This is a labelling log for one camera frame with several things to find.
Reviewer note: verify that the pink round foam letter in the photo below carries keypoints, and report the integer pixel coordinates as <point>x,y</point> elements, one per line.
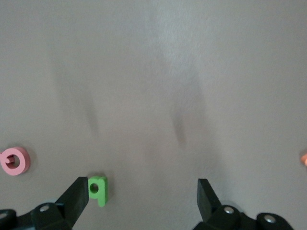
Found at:
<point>22,163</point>

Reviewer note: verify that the brown table cover sheet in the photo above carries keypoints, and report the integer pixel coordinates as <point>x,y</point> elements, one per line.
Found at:
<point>144,72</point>

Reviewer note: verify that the orange foam letter E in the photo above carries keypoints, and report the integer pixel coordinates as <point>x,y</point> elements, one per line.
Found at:
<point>304,158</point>

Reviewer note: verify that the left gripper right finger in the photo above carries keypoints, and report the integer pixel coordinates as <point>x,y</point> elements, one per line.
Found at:
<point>211,210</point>

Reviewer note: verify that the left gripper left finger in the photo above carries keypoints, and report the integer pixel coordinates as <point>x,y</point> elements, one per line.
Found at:
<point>69,206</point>

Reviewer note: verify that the green foam letter q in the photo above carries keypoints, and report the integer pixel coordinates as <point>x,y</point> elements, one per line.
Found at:
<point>102,191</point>

